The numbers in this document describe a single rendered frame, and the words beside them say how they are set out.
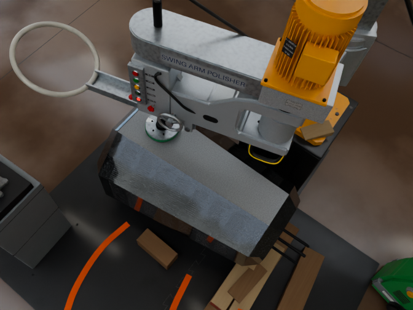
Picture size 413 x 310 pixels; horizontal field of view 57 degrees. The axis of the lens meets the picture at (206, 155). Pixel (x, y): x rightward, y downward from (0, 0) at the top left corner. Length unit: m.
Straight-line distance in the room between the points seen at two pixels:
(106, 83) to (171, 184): 0.73
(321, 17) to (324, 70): 0.19
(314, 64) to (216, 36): 0.53
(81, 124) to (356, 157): 2.47
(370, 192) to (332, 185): 0.33
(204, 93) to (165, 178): 0.70
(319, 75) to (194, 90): 0.72
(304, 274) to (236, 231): 0.87
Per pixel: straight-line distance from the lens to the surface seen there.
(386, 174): 3.75
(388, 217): 3.57
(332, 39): 1.45
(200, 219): 2.39
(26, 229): 2.69
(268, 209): 2.31
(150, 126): 2.44
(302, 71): 1.47
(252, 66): 1.69
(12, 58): 2.41
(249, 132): 2.03
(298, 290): 3.01
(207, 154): 2.41
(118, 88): 2.38
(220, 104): 1.88
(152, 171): 2.43
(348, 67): 2.34
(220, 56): 1.70
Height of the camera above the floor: 2.93
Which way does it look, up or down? 61 degrees down
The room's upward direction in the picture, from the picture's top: 9 degrees clockwise
